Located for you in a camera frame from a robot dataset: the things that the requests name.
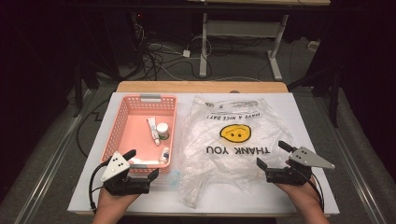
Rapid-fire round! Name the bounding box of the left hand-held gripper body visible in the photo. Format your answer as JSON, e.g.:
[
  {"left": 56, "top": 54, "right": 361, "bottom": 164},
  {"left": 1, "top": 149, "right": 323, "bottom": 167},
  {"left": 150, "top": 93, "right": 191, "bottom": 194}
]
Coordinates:
[{"left": 100, "top": 151, "right": 151, "bottom": 197}]

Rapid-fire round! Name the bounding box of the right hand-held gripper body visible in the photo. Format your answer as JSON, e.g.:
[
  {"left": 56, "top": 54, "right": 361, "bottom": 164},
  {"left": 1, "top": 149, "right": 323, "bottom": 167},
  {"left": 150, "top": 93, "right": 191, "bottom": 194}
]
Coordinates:
[{"left": 265, "top": 147, "right": 336, "bottom": 187}]

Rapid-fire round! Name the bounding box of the white dropper bottle blue label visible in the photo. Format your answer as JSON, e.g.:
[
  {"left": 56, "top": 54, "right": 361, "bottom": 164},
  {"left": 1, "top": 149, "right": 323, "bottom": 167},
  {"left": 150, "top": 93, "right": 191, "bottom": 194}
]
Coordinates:
[{"left": 159, "top": 147, "right": 171, "bottom": 164}]

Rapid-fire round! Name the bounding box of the pink plastic basket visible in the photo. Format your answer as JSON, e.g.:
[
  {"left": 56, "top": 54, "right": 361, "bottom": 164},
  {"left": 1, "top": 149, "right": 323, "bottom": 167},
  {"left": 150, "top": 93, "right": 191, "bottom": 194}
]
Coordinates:
[{"left": 100, "top": 93, "right": 178, "bottom": 175}]

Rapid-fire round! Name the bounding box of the white ointment tube red print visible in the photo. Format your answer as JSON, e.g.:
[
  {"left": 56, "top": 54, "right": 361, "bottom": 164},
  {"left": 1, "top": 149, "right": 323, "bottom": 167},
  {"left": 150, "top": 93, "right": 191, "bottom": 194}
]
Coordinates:
[{"left": 146, "top": 117, "right": 162, "bottom": 147}]

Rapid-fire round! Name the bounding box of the small white bottle green label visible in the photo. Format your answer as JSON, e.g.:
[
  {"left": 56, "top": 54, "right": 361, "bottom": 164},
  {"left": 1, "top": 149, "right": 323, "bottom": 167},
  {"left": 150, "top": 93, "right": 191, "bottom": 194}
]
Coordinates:
[{"left": 156, "top": 121, "right": 171, "bottom": 141}]

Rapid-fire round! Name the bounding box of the clear plastic bag yellow face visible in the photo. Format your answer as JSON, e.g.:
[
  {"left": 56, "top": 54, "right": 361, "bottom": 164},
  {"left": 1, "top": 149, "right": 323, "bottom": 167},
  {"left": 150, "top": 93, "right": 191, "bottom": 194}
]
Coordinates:
[{"left": 177, "top": 95, "right": 296, "bottom": 209}]

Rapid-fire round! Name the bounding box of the person's left hand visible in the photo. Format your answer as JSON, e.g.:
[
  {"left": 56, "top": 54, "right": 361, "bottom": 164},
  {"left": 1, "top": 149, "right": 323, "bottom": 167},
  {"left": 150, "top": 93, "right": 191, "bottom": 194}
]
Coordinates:
[{"left": 96, "top": 187, "right": 142, "bottom": 217}]

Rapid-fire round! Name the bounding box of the person's right hand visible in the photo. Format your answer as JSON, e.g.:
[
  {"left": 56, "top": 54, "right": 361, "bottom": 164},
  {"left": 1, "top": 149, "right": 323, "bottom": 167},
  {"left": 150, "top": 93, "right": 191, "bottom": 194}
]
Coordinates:
[{"left": 275, "top": 178, "right": 323, "bottom": 217}]

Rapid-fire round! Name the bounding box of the white gauze pack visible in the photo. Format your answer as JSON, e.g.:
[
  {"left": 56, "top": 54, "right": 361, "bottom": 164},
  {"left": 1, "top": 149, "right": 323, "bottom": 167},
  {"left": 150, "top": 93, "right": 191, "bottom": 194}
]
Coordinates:
[{"left": 129, "top": 157, "right": 162, "bottom": 166}]

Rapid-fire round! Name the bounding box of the clear bluish plastic wrapper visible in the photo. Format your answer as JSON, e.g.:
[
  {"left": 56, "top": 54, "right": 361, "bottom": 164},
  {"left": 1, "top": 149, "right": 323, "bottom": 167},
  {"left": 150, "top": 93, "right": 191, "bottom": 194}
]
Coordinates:
[{"left": 155, "top": 169, "right": 182, "bottom": 191}]

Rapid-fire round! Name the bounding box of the white board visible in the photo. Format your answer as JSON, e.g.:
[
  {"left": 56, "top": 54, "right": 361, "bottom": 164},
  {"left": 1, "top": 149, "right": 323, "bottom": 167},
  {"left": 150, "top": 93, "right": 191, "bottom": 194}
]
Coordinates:
[{"left": 67, "top": 91, "right": 340, "bottom": 216}]

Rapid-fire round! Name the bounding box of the white power strip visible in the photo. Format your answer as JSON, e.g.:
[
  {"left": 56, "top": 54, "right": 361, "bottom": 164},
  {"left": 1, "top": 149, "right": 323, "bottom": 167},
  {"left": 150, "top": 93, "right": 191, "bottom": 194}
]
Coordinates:
[{"left": 307, "top": 39, "right": 321, "bottom": 53}]

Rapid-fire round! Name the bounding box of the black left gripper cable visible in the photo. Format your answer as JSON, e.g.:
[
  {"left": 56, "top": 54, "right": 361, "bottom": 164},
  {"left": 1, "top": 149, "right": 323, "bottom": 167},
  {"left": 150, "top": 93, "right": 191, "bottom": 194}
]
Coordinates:
[{"left": 89, "top": 162, "right": 110, "bottom": 215}]

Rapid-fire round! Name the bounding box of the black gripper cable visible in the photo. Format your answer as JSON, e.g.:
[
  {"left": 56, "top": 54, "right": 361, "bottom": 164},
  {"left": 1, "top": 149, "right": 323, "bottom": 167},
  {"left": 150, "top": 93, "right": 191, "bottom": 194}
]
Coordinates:
[
  {"left": 306, "top": 172, "right": 326, "bottom": 213},
  {"left": 89, "top": 162, "right": 110, "bottom": 215}
]

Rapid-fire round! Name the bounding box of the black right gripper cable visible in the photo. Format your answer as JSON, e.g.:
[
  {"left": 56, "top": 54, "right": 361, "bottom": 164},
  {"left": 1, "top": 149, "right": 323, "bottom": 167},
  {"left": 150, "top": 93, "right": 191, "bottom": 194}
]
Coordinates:
[{"left": 306, "top": 172, "right": 326, "bottom": 213}]

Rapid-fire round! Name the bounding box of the aluminium floor rail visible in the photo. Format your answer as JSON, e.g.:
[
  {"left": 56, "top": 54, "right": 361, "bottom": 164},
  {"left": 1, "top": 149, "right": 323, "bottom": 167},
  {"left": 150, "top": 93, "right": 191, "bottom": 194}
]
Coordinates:
[
  {"left": 317, "top": 92, "right": 389, "bottom": 224},
  {"left": 21, "top": 88, "right": 96, "bottom": 224}
]

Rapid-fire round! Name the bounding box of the tangle of floor cables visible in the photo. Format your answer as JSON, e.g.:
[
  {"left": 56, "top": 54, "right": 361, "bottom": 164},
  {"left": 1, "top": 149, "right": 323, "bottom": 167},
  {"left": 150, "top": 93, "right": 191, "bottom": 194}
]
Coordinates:
[{"left": 132, "top": 22, "right": 214, "bottom": 82}]

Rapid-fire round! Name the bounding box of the white metal desk frame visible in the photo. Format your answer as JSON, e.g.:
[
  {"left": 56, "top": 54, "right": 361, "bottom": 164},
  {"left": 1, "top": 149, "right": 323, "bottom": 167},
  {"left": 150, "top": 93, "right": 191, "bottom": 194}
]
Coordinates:
[{"left": 186, "top": 0, "right": 332, "bottom": 82}]

